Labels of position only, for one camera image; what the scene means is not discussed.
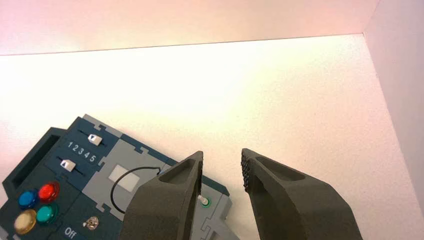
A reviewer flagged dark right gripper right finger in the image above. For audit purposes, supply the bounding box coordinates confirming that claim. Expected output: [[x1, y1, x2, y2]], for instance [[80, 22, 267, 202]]
[[240, 148, 364, 240]]

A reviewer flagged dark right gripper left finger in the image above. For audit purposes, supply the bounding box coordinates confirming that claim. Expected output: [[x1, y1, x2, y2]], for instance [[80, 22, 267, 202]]
[[118, 150, 205, 240]]

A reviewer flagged white slider knob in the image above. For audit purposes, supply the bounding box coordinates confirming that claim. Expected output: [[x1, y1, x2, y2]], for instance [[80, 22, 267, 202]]
[[60, 159, 77, 173], [88, 133, 103, 147]]

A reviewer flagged modular blue grey control box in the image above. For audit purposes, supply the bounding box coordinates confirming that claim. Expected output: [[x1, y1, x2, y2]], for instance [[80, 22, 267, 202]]
[[0, 114, 241, 240]]

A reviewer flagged green round push button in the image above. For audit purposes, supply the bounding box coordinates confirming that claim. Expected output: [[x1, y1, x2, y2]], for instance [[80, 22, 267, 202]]
[[35, 203, 60, 225]]

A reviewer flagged red round push button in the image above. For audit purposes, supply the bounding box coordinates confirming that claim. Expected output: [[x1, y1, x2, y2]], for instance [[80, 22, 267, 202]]
[[38, 181, 61, 204]]

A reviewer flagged blue round push button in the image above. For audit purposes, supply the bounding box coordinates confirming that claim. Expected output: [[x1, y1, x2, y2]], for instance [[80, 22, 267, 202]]
[[18, 190, 38, 210]]

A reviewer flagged yellow round push button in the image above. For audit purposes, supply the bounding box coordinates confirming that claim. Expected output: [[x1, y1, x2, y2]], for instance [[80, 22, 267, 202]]
[[13, 209, 37, 236]]

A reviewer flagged black jumper cable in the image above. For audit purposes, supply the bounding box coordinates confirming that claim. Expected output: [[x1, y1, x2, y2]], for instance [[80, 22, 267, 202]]
[[109, 166, 163, 215]]

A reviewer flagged metal toggle switch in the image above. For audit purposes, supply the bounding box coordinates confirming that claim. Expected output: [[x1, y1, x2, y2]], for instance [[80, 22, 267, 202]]
[[82, 216, 100, 232]]

